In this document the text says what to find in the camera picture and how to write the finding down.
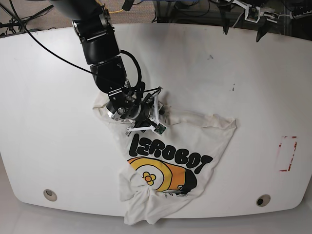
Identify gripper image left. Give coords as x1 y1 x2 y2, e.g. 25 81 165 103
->
134 98 157 127

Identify white T-shirt with LeRobot print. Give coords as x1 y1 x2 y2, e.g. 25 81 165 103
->
93 93 236 225

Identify black robot arm image left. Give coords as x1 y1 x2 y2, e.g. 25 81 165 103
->
50 0 159 130

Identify white power strip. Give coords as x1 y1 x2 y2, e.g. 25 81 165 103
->
291 1 312 20

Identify red tape rectangle marker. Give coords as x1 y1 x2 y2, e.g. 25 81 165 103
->
275 136 298 172

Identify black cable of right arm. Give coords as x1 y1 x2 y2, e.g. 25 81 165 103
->
9 0 147 98

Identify left table cable grommet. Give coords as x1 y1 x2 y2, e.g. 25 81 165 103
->
43 189 57 202

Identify table cable grommet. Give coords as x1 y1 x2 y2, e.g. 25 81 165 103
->
256 194 271 207
43 189 57 202

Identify yellow cable on floor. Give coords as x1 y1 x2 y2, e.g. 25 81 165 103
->
95 0 124 14

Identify right table cable grommet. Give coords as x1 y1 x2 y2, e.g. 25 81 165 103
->
256 194 271 207

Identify black tripod and cables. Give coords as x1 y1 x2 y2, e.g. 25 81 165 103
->
0 0 57 37

